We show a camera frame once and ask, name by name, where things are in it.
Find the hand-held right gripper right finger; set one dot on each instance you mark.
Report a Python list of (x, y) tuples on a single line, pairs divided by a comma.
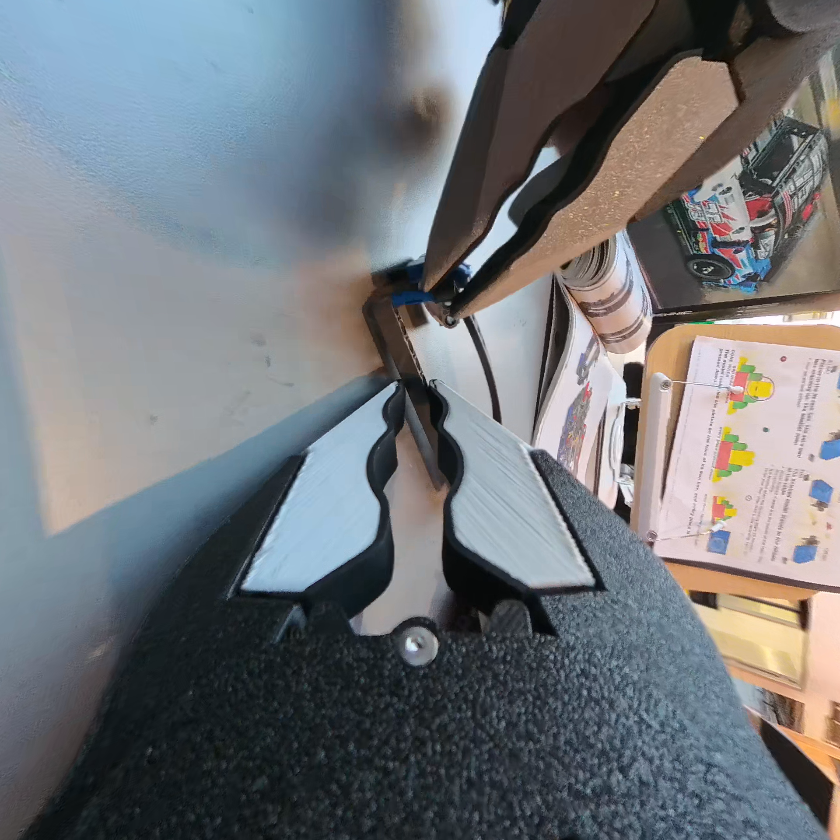
[(518, 518)]

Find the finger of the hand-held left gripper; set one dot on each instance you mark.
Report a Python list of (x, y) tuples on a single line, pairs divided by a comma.
[(499, 131), (623, 177)]

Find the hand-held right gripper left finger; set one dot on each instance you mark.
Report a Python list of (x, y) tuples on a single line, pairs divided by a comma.
[(321, 518)]

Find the black panel toy brick assembly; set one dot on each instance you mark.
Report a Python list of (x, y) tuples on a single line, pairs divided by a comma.
[(377, 334)]

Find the grey desk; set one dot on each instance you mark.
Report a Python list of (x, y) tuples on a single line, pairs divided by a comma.
[(197, 262)]

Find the black printed box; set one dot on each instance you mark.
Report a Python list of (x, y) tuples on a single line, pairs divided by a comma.
[(754, 216)]

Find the open building instruction booklet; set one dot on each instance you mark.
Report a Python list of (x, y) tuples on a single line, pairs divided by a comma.
[(577, 394)]

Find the printed instruction sheet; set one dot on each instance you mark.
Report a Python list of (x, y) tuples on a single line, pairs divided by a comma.
[(774, 459)]

